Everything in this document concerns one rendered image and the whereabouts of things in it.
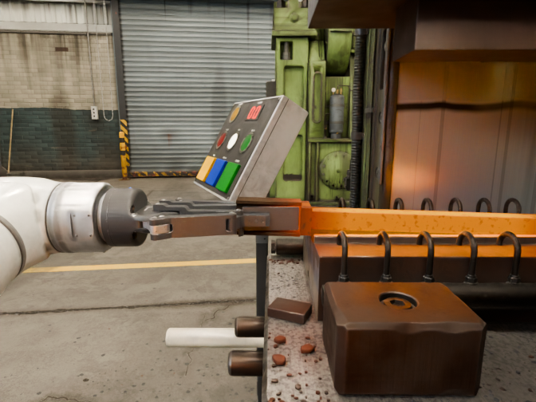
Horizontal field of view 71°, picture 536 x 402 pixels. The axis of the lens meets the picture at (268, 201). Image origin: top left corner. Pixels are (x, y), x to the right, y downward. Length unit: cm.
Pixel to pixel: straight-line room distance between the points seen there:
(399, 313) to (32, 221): 40
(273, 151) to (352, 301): 58
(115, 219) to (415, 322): 34
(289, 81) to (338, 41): 82
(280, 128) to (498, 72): 43
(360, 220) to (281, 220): 10
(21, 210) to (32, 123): 884
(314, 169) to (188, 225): 497
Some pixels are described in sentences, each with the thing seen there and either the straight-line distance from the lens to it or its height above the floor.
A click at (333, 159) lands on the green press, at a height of 66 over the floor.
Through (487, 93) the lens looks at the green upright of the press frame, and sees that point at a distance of 74.
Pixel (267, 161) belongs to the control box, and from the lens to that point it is 87.
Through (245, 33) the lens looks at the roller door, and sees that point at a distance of 865.
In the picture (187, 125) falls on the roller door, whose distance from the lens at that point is 845.
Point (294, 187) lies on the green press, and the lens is 543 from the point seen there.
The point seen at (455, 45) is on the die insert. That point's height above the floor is 122.
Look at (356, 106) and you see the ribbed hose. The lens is 82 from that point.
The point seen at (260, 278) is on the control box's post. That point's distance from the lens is 111.
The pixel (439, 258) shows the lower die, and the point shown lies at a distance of 45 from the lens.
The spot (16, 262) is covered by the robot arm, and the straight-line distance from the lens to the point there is 48.
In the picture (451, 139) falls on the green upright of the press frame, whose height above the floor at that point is 111.
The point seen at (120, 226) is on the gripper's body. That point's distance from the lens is 47.
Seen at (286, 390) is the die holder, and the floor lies 91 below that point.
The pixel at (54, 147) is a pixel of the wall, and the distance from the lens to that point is 919.
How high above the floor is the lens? 113
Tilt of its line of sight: 11 degrees down
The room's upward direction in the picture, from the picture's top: straight up
